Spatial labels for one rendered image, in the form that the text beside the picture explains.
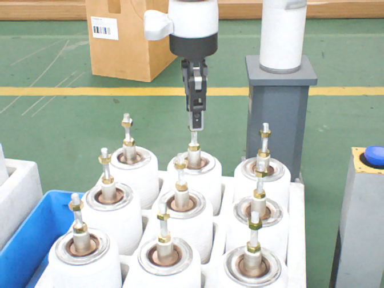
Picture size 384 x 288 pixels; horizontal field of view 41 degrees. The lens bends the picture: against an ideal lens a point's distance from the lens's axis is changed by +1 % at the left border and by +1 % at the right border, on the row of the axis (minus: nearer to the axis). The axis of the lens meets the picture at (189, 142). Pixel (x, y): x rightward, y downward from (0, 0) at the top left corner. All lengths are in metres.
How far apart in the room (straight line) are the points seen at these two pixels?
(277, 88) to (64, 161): 0.62
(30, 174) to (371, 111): 1.08
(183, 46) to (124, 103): 0.96
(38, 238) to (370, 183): 0.64
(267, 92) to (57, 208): 0.52
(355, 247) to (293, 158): 0.40
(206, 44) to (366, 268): 0.45
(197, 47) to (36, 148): 0.84
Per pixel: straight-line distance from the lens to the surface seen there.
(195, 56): 0.77
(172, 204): 0.80
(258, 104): 1.16
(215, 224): 0.88
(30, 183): 1.08
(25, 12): 2.72
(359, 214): 0.84
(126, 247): 0.84
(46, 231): 1.11
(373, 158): 0.81
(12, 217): 1.04
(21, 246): 1.03
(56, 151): 1.48
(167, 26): 0.76
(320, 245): 1.13
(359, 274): 0.92
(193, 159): 0.88
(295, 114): 1.17
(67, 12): 2.65
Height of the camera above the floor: 0.73
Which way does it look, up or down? 30 degrees down
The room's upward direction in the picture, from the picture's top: 1 degrees counter-clockwise
